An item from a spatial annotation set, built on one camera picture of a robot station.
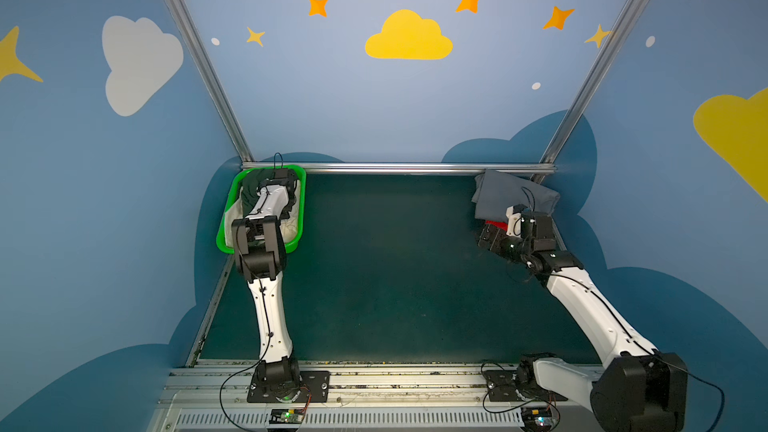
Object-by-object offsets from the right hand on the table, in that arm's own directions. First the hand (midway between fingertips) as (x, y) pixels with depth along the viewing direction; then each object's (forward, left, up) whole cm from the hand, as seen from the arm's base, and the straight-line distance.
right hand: (488, 234), depth 84 cm
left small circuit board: (-44, +51, -17) cm, 70 cm away
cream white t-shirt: (+9, +64, -12) cm, 66 cm away
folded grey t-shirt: (+27, -10, -10) cm, 30 cm away
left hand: (+10, +71, -11) cm, 73 cm away
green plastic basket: (-2, +59, -8) cm, 60 cm away
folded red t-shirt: (-3, -1, +9) cm, 10 cm away
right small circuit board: (-41, -10, -18) cm, 46 cm away
